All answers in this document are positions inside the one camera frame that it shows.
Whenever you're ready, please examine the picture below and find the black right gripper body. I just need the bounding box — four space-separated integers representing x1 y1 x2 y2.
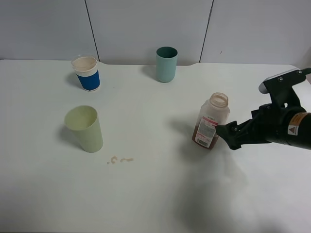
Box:
251 104 311 150

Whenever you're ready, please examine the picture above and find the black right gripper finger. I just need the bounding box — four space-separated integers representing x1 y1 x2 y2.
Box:
215 119 257 150

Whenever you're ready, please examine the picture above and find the clear plastic beverage bottle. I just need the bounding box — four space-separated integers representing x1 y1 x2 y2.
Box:
192 92 230 150

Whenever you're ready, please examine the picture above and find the teal plastic cup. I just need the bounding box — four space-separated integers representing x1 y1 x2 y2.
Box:
156 47 178 83

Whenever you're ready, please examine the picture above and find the light green plastic cup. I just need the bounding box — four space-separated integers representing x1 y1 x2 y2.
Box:
64 105 103 153

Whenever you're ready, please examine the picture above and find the blue and white paper cup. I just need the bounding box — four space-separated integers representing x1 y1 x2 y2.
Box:
71 55 101 92

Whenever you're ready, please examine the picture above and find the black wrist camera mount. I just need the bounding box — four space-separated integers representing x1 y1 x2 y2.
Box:
259 67 311 109

